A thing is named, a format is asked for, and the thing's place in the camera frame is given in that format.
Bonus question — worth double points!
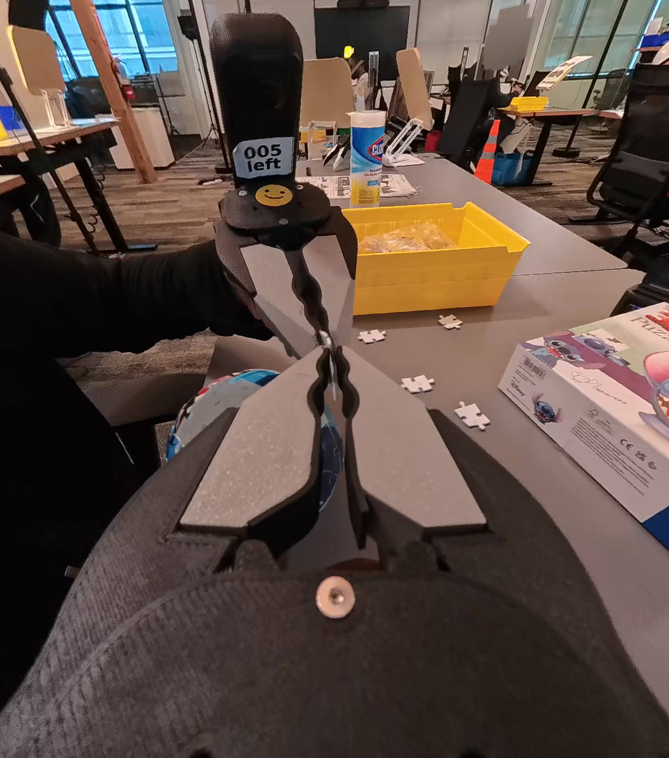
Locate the red fire extinguisher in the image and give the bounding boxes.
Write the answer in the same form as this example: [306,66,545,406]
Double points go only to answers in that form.
[112,55,135,103]

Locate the person's dark clothing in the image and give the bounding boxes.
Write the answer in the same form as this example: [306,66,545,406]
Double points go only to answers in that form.
[0,349,169,750]

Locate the wooden board on clear stand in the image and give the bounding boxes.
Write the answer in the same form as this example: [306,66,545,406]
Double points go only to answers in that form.
[10,25,73,130]

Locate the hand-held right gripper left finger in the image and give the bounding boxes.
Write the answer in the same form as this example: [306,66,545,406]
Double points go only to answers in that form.
[179,347,329,559]

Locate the blue bag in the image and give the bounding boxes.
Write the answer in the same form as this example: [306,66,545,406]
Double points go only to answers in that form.
[491,150,535,188]

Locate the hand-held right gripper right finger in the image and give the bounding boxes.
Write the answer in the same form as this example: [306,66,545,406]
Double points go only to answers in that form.
[336,348,487,550]

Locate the yellow plastic bin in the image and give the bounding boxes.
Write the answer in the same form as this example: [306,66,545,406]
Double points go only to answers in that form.
[340,201,532,317]

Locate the black electronic device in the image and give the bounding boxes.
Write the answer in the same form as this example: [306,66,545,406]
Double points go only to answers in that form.
[609,253,669,319]

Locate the wooden board on white stand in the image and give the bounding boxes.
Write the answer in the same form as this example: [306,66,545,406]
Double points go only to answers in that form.
[382,47,435,168]

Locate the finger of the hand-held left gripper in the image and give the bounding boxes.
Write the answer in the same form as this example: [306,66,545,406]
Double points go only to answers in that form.
[302,234,354,347]
[240,244,329,357]

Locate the orange traffic cone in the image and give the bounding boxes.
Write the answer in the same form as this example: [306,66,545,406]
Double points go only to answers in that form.
[473,118,502,186]

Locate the person's left forearm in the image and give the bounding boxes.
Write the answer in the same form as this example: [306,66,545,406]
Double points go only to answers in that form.
[0,213,276,368]

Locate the white cabinet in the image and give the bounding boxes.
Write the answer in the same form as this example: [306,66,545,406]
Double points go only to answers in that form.
[111,105,177,171]

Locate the printed paper sheets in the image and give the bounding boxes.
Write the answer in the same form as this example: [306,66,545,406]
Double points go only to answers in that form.
[296,172,424,200]

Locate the spare hand-held gripper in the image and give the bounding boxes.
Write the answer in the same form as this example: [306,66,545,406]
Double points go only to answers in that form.
[321,133,351,173]

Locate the wooden pillar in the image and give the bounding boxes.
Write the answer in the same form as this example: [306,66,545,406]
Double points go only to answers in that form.
[70,0,159,186]

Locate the black wall screen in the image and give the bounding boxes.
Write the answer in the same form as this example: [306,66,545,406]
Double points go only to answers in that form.
[313,5,412,61]

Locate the blue puzzle ball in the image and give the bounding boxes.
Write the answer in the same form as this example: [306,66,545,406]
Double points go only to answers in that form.
[165,367,345,511]

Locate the blue-faced puzzle piece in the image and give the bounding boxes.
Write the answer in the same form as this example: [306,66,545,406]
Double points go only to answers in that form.
[318,330,338,398]

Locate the plain wooden board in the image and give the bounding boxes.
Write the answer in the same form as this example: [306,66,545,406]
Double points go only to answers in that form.
[301,57,354,129]

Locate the clear plastic bags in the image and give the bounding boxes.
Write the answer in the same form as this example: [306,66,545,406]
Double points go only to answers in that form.
[358,222,460,257]

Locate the cartoon puzzle box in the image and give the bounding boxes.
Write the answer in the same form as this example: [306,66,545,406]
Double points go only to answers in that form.
[497,302,669,588]

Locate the black mesh office chair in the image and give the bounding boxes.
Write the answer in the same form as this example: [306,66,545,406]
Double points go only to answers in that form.
[585,59,669,240]

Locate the disinfecting wipes canister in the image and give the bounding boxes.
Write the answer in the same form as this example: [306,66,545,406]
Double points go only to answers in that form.
[349,109,386,208]

